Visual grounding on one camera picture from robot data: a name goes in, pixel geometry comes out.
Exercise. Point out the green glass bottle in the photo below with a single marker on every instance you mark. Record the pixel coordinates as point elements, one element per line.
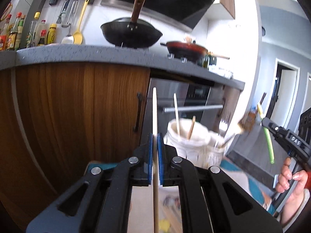
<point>206,62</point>

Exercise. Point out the dark sauce bottle green label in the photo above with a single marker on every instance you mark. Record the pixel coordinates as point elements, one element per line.
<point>21,31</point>

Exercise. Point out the yellow spatula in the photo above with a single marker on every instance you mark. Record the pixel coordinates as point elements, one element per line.
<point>79,35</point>

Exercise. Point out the wooden chopstick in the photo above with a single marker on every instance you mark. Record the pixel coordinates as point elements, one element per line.
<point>191,128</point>
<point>154,111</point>
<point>173,219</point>

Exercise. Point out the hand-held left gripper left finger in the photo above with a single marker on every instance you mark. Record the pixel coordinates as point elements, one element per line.
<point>150,160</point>

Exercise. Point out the clear oil bottle yellow cap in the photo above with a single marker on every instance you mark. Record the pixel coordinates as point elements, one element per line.
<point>32,30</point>

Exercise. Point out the red frying pan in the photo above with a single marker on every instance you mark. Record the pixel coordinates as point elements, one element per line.
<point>187,48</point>

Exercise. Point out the yellow squeeze bottle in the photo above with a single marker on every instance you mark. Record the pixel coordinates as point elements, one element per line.
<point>51,34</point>

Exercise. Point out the curved wooden cabinet door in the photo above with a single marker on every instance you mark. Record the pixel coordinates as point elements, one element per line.
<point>7,131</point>

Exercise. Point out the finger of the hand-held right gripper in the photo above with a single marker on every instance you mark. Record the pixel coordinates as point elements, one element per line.
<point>273,127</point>

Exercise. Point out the dark green box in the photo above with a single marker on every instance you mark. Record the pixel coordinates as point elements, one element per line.
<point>212,60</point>

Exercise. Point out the yellow tulip green stem utensil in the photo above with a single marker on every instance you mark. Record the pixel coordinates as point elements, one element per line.
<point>165,226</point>
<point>268,143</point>

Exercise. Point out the white floral ceramic utensil holder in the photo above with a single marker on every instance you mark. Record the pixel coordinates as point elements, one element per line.
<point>189,148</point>

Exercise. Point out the red label sauce bottle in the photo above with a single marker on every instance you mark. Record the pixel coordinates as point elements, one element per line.
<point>3,40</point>

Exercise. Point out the wide wooden cabinet door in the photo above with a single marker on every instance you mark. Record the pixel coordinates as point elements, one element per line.
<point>80,106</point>

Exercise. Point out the grey speckled kitchen countertop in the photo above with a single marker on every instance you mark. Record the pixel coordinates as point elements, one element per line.
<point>97,53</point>

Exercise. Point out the printed horse tablecloth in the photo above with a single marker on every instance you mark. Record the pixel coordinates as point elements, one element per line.
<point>243,182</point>

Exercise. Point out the plastic jug red label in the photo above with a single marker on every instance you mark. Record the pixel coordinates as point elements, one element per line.
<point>42,34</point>

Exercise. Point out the hanging metal utensils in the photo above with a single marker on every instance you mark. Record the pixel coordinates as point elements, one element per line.
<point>68,37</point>

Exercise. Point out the silver fork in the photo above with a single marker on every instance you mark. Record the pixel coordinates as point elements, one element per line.
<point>222,126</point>

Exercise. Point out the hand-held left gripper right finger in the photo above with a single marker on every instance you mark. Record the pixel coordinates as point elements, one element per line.
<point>160,160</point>

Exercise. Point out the narrow wooden cabinet door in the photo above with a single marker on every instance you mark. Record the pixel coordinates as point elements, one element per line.
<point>232,106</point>

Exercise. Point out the stainless steel oven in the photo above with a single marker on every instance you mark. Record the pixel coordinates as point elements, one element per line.
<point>194,97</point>

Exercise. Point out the person's right hand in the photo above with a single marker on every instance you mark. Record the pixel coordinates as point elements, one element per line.
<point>286,180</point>

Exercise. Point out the dark sauce bottle red cap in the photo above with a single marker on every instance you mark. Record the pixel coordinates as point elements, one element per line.
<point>14,30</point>

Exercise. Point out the round ceiling lamp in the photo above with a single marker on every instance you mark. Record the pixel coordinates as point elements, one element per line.
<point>263,31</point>

